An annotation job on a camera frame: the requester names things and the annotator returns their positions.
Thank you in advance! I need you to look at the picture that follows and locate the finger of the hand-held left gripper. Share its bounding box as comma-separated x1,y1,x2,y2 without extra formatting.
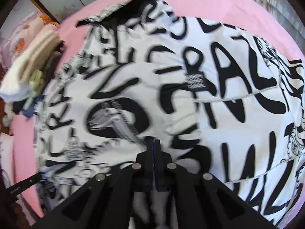
26,174,43,186

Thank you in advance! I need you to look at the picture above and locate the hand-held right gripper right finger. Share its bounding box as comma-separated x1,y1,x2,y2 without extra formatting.
154,139,277,229

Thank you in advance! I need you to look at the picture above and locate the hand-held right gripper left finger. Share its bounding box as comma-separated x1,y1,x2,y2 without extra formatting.
31,129,155,229

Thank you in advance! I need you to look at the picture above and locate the black and white printed garment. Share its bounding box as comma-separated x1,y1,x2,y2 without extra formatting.
13,0,305,229

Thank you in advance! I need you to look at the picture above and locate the blue cloth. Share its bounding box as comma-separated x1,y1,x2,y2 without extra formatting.
22,95,43,119

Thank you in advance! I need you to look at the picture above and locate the green cloth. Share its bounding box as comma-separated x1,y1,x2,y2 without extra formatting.
29,70,47,93

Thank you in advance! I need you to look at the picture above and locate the cream folded blanket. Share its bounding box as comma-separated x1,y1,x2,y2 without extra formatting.
0,26,62,103

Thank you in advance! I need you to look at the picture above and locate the pink cartoon bear quilt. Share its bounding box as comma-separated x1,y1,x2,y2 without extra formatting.
0,13,60,62

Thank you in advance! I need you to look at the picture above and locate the pink bed blanket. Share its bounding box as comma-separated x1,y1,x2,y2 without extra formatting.
11,0,305,220

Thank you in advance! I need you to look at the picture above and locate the white curtain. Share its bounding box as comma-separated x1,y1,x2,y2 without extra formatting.
217,0,305,36

